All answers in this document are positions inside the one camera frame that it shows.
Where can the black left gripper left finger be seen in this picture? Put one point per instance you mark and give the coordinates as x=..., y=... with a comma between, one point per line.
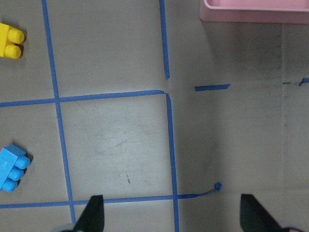
x=92, y=218

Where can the yellow toy block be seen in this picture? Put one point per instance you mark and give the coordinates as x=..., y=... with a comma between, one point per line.
x=10, y=39

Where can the blue toy block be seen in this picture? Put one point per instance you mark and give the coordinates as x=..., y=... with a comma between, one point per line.
x=13, y=162

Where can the pink plastic box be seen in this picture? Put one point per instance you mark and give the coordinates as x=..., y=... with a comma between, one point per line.
x=255, y=11

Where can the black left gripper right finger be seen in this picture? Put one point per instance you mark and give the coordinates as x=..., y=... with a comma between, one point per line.
x=254, y=217

